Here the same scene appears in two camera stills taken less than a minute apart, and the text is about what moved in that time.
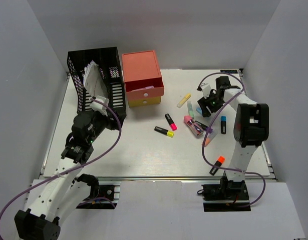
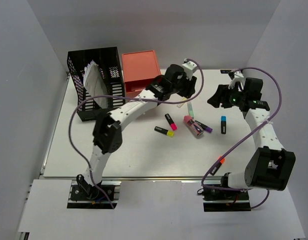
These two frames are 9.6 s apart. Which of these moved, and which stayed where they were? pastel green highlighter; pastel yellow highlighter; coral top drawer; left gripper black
Moved: left gripper black
Stayed: pastel yellow highlighter; pastel green highlighter; coral top drawer
